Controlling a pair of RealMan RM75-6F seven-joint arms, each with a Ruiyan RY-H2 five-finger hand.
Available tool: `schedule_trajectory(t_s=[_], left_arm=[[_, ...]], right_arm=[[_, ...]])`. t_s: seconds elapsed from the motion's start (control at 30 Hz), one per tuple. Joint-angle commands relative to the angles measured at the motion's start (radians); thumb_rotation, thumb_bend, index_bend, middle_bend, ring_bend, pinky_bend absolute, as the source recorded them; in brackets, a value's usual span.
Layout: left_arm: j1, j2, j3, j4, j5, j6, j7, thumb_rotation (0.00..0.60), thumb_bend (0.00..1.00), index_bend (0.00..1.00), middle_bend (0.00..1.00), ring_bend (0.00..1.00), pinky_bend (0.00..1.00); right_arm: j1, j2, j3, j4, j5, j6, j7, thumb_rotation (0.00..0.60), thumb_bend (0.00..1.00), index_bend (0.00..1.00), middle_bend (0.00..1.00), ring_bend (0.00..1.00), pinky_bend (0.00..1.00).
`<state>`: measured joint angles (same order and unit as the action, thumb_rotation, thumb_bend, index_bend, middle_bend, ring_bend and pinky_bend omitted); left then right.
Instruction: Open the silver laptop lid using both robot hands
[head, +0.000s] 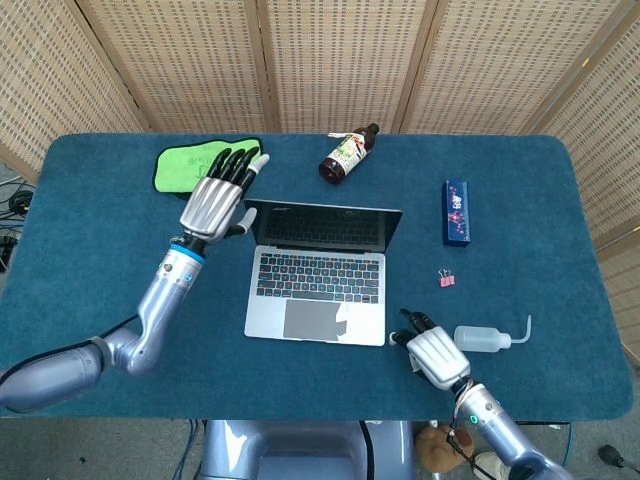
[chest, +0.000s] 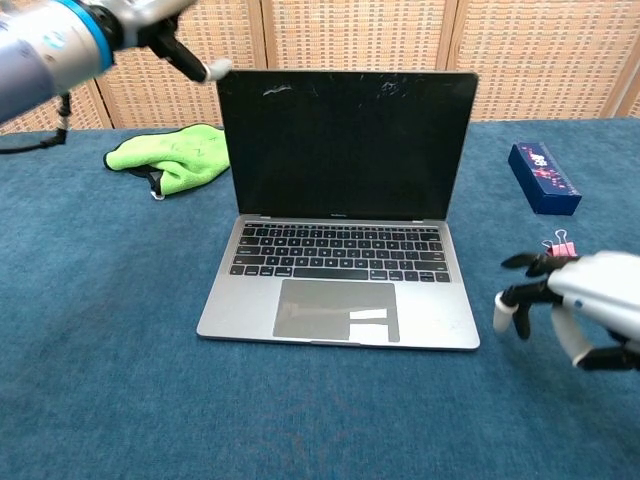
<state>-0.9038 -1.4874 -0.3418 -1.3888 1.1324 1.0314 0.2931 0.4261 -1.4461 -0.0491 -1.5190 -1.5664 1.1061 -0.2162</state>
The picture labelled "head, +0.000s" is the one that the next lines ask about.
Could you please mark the black floor device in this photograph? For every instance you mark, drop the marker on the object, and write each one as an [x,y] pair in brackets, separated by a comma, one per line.
[612,454]

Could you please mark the brown glass bottle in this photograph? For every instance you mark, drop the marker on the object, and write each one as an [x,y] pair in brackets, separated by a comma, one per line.
[345,157]

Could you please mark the dark blue printed box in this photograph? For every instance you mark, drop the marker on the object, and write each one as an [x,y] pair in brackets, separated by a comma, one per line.
[457,212]

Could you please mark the white plastic squeeze bottle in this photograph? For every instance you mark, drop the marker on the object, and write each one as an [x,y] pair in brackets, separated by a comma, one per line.
[480,338]

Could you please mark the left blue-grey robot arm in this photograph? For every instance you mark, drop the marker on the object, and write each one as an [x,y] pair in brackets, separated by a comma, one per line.
[160,295]

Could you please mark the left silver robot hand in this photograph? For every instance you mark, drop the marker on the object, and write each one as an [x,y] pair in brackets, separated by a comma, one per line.
[212,205]

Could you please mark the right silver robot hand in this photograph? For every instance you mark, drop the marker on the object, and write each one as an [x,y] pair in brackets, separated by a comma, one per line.
[435,355]

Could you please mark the pink binder clip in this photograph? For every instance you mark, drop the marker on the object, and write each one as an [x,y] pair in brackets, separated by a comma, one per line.
[447,281]

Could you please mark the silver laptop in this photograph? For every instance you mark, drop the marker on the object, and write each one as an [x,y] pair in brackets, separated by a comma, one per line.
[320,280]

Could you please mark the woven rattan folding screen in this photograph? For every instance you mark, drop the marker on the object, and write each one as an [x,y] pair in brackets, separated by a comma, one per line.
[350,60]

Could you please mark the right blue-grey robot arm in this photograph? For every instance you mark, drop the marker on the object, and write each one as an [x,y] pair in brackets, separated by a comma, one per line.
[500,430]

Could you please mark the blue felt table cover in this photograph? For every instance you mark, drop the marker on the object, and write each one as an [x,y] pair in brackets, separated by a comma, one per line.
[100,225]

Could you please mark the green microfiber cloth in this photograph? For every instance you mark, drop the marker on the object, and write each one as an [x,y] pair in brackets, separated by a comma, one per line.
[175,170]

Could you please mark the blue-grey robot torso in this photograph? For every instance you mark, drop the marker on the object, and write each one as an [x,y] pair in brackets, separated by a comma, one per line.
[300,450]

